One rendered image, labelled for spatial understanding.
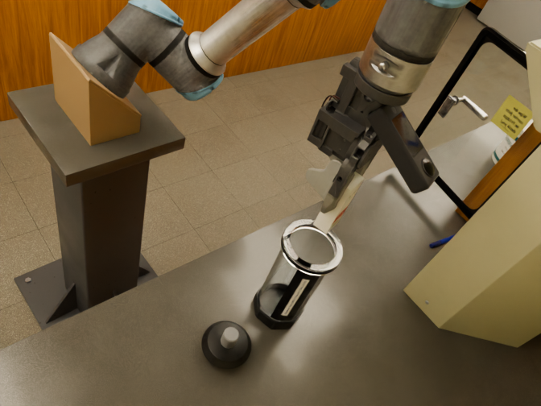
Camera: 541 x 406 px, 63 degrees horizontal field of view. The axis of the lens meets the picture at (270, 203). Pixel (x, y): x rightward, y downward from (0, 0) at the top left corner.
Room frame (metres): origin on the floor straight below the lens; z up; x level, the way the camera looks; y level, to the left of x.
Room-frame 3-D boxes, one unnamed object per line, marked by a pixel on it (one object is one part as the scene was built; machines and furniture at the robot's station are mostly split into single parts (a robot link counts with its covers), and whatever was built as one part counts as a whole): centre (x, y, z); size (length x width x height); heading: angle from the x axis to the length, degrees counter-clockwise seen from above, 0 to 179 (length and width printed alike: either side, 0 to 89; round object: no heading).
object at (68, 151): (0.83, 0.49, 0.92); 0.32 x 0.32 x 0.04; 58
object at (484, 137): (1.04, -0.42, 1.19); 0.30 x 0.01 x 0.40; 45
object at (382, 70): (0.50, -0.07, 1.50); 0.08 x 0.08 x 0.05
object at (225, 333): (0.37, -0.02, 0.97); 0.09 x 0.09 x 0.07
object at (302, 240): (0.50, -0.09, 1.06); 0.11 x 0.11 x 0.21
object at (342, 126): (0.51, -0.06, 1.42); 0.09 x 0.08 x 0.12; 69
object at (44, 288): (0.83, 0.49, 0.45); 0.48 x 0.48 x 0.90; 58
